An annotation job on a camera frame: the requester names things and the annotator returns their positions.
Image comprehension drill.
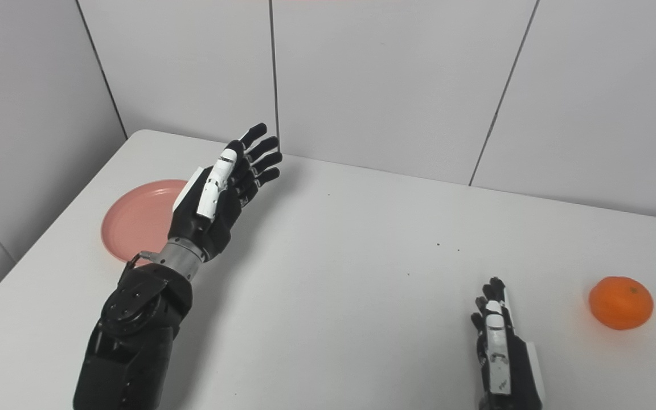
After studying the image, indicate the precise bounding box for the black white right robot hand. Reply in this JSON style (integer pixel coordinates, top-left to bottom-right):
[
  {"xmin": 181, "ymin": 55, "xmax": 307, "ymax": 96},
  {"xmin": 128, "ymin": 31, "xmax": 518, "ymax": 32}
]
[{"xmin": 470, "ymin": 277, "xmax": 546, "ymax": 410}]

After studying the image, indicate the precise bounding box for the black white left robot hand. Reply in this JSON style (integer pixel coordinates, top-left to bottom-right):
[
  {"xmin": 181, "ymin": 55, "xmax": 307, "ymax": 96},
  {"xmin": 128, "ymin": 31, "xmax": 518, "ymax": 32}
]
[{"xmin": 167, "ymin": 122, "xmax": 283, "ymax": 263}]

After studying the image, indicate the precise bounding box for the pink round plate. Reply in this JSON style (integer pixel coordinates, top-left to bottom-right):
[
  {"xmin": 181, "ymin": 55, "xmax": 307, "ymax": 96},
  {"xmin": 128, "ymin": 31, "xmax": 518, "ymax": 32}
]
[{"xmin": 101, "ymin": 179, "xmax": 190, "ymax": 267}]

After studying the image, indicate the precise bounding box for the orange fruit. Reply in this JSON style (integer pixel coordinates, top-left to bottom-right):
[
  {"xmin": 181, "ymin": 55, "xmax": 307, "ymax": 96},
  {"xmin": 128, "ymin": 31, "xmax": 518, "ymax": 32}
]
[{"xmin": 588, "ymin": 276, "xmax": 654, "ymax": 331}]

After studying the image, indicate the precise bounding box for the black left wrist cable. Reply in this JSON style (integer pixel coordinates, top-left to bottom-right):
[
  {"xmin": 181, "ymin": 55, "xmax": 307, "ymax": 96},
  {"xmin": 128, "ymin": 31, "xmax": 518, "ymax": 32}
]
[{"xmin": 125, "ymin": 250, "xmax": 161, "ymax": 272}]

